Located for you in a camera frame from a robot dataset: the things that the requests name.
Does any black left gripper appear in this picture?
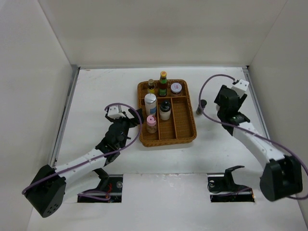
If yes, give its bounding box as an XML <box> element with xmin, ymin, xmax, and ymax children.
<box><xmin>106</xmin><ymin>108</ymin><xmax>143</xmax><ymax>148</ymax></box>

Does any pink lid spice jar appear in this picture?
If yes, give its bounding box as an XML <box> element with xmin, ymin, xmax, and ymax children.
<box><xmin>146</xmin><ymin>115</ymin><xmax>158</xmax><ymax>134</ymax></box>

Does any white peppercorn jar silver lid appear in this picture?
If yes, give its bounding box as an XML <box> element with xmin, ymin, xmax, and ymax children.
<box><xmin>144</xmin><ymin>93</ymin><xmax>157</xmax><ymax>116</ymax></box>

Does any small pepper jar black cap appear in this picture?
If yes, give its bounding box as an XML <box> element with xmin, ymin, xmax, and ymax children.
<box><xmin>196</xmin><ymin>99</ymin><xmax>207</xmax><ymax>116</ymax></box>

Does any salt bottle black knob cap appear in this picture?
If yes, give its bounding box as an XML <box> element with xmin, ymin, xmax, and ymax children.
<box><xmin>159</xmin><ymin>100</ymin><xmax>171</xmax><ymax>121</ymax></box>

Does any yellow label oil bottle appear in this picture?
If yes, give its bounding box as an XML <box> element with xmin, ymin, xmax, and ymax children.
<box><xmin>147</xmin><ymin>79</ymin><xmax>155</xmax><ymax>94</ymax></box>

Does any red sauce bottle green label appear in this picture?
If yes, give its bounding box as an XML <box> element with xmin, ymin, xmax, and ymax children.
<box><xmin>158</xmin><ymin>71</ymin><xmax>167</xmax><ymax>97</ymax></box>

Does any sauce jar white red lid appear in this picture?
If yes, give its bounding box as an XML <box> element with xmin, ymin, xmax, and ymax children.
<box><xmin>170</xmin><ymin>82</ymin><xmax>182</xmax><ymax>97</ymax></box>

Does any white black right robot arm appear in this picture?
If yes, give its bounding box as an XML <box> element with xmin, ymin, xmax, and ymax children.
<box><xmin>214</xmin><ymin>85</ymin><xmax>303</xmax><ymax>202</ymax></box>

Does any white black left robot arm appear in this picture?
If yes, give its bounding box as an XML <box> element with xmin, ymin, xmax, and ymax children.
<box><xmin>22</xmin><ymin>104</ymin><xmax>144</xmax><ymax>218</ymax></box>

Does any brown wicker divided basket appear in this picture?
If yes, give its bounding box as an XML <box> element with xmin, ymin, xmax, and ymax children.
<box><xmin>140</xmin><ymin>79</ymin><xmax>197</xmax><ymax>147</ymax></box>

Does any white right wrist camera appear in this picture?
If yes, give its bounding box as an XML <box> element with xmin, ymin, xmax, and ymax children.
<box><xmin>231</xmin><ymin>79</ymin><xmax>249</xmax><ymax>98</ymax></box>

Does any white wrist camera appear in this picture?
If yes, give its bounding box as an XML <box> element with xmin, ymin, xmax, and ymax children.
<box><xmin>106</xmin><ymin>105</ymin><xmax>125</xmax><ymax>119</ymax></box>
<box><xmin>231</xmin><ymin>79</ymin><xmax>249</xmax><ymax>98</ymax></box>

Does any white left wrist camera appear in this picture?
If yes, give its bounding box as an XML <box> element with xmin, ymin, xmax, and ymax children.
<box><xmin>106</xmin><ymin>105</ymin><xmax>125</xmax><ymax>119</ymax></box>

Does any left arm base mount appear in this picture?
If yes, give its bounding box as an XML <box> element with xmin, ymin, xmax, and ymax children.
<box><xmin>77</xmin><ymin>168</ymin><xmax>124</xmax><ymax>203</ymax></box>

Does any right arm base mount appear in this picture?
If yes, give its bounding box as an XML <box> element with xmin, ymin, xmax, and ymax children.
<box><xmin>207</xmin><ymin>165</ymin><xmax>255</xmax><ymax>203</ymax></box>

